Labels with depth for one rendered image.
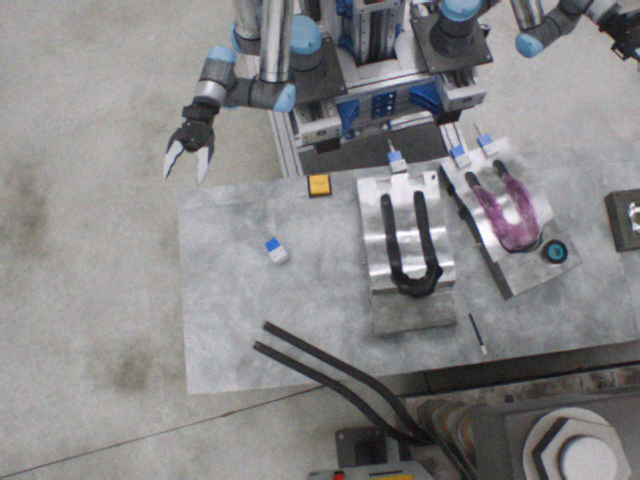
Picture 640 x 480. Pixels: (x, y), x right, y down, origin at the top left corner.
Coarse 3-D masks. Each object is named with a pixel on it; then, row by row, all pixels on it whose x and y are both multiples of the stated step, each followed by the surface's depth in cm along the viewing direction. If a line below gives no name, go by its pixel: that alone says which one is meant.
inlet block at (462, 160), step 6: (450, 138) 192; (450, 150) 190; (456, 150) 190; (462, 150) 190; (456, 156) 189; (462, 156) 188; (468, 156) 188; (456, 162) 188; (462, 162) 187; (468, 162) 187; (462, 168) 189
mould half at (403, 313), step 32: (384, 192) 185; (416, 224) 183; (384, 256) 178; (416, 256) 176; (448, 256) 175; (384, 288) 173; (448, 288) 179; (384, 320) 178; (416, 320) 177; (448, 320) 177
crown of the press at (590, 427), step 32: (480, 416) 73; (512, 416) 61; (544, 416) 60; (576, 416) 60; (608, 416) 60; (480, 448) 74; (512, 448) 60; (544, 448) 56; (576, 448) 55; (608, 448) 54
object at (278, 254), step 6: (264, 228) 191; (264, 234) 190; (270, 240) 188; (276, 240) 188; (270, 246) 188; (276, 246) 188; (282, 246) 186; (270, 252) 186; (276, 252) 186; (282, 252) 186; (276, 258) 185; (282, 258) 187; (276, 264) 189
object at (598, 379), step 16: (624, 368) 177; (512, 384) 178; (528, 384) 177; (544, 384) 177; (560, 384) 177; (576, 384) 176; (592, 384) 176; (608, 384) 176; (624, 384) 175; (416, 400) 178; (464, 400) 177; (480, 400) 177; (496, 400) 177; (512, 400) 175; (416, 448) 174; (432, 448) 174; (432, 464) 173; (448, 464) 172
